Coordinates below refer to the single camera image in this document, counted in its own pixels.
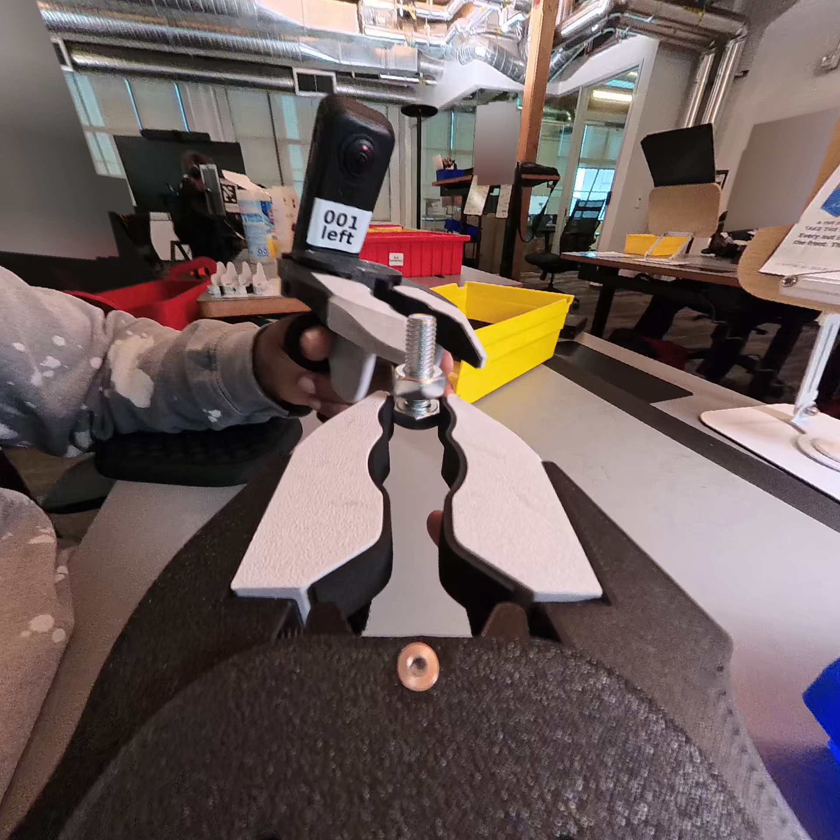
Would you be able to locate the blue plastic bin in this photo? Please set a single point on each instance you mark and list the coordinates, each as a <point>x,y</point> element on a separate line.
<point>825,702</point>

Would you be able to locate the red ribbed plastic bin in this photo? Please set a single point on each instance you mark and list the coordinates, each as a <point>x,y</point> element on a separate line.
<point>420,253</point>

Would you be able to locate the silver hex bolt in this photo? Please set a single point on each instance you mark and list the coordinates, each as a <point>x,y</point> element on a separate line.
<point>420,341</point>

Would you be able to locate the black wide monitor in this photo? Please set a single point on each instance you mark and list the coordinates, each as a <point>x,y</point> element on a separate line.
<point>151,170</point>

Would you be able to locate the background wooden desk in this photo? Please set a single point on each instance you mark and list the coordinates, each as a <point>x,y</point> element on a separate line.
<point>656,266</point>

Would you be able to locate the pale wooden board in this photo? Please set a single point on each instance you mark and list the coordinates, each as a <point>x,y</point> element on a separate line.
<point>686,210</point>

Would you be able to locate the black textured pad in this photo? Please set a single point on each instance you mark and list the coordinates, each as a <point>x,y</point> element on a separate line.
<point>197,453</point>

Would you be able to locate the white document stand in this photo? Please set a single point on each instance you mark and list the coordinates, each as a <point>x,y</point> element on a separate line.
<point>754,426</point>

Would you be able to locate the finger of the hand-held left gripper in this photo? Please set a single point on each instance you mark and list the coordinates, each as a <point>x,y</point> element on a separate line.
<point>354,308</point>
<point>453,321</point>

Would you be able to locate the silver hex nut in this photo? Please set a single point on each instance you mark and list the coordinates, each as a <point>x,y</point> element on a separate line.
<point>420,386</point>

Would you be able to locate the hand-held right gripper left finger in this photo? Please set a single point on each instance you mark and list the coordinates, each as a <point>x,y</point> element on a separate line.
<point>321,512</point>

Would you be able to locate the person's right hand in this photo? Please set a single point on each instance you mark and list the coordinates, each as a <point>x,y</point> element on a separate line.
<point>437,528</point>

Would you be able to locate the small yellow bin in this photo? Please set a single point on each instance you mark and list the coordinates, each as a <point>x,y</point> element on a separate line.
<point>640,244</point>

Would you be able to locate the wooden support post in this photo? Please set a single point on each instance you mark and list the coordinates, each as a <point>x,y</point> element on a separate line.
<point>535,98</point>

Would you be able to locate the black floor lamp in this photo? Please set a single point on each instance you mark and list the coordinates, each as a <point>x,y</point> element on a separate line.
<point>420,110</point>

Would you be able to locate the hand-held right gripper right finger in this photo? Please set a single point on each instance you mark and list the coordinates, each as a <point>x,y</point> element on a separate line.
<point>518,518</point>

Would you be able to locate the black tilted board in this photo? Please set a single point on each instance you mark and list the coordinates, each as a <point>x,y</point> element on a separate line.
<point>679,154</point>

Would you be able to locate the yellow plastic bin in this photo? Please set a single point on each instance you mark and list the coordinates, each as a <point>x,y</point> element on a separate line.
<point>518,341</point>

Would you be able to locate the person's left forearm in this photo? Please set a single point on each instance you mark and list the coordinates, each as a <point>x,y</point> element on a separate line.
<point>131,367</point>

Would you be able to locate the black office chair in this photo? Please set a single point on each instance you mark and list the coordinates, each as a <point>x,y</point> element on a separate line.
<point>577,229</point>

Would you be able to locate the printed instruction sheet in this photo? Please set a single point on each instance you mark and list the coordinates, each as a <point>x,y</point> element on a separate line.
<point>814,243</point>

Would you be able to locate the wipes canister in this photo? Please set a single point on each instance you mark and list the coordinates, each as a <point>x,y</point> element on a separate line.
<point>256,223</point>

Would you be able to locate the white pointed plastic part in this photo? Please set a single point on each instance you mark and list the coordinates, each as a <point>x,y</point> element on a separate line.
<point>219,281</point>
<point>247,281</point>
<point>233,281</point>
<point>264,282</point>

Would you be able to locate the person's left hand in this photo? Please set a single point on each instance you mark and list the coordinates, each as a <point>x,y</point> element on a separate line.
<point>295,390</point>

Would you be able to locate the silver ceiling duct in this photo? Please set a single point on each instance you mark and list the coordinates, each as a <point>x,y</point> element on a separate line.
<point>197,33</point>

